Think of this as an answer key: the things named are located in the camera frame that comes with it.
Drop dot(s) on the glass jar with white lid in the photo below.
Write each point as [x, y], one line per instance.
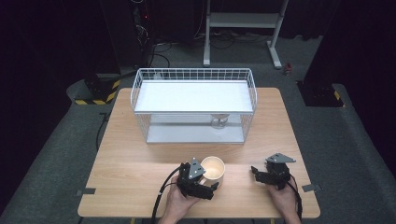
[220, 120]

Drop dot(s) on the white metal stand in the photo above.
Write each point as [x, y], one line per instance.
[243, 20]

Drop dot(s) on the person's right hand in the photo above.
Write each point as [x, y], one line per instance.
[284, 200]

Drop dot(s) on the person's left hand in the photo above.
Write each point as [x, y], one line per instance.
[179, 203]

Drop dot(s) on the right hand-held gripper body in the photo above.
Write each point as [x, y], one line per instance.
[278, 172]

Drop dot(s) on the small red object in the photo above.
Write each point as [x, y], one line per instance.
[288, 69]

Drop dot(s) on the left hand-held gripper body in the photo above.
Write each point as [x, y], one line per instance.
[191, 183]

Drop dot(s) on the dark equipment rack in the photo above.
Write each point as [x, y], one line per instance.
[141, 28]

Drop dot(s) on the grey tape strip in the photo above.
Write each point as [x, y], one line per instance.
[86, 192]
[311, 188]

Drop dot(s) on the cream ceramic mug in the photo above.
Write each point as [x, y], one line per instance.
[214, 169]

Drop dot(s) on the black base with yellow stripes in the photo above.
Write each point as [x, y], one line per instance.
[320, 95]
[99, 90]

